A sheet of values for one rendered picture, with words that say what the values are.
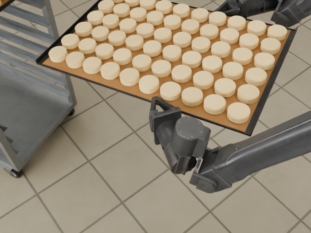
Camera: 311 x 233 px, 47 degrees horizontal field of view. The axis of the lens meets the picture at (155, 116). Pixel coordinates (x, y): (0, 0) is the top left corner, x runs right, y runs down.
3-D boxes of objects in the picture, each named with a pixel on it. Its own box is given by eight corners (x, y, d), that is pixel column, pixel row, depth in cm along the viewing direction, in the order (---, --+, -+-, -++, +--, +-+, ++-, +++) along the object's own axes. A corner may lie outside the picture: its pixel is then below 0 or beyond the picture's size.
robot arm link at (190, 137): (213, 196, 73) (223, 164, 79) (229, 163, 64) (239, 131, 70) (158, 173, 75) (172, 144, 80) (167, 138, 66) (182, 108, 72)
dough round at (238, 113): (250, 108, 83) (251, 102, 81) (248, 125, 80) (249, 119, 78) (227, 106, 84) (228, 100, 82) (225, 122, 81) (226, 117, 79)
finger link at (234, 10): (208, 1, 107) (236, -5, 109) (206, 21, 113) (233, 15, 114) (217, 14, 103) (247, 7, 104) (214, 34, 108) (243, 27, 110)
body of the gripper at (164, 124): (152, 139, 86) (163, 164, 81) (150, 112, 78) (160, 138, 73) (178, 131, 87) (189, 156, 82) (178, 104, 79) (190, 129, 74)
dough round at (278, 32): (271, 43, 97) (272, 37, 95) (264, 32, 100) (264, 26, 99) (289, 39, 97) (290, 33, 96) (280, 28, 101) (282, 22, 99)
